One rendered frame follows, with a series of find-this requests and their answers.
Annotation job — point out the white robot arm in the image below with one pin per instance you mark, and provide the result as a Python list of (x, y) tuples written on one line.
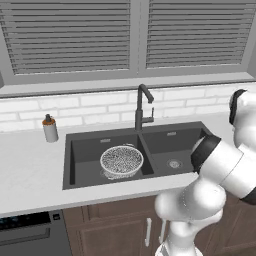
[(213, 196)]

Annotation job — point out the black sink faucet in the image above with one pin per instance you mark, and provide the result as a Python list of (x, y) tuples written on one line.
[(139, 110)]

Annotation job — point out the silver mesh colander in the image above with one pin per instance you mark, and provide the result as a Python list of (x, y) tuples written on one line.
[(121, 161)]

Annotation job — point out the dark grey double sink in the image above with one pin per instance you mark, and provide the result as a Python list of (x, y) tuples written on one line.
[(86, 156)]

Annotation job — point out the grey window with blinds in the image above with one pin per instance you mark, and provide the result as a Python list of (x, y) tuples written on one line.
[(133, 36)]

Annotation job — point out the brown cupboard door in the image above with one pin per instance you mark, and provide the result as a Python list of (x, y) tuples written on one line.
[(230, 230), (115, 228)]

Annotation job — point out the dark grey dishwasher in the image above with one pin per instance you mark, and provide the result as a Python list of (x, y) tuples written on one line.
[(30, 235)]

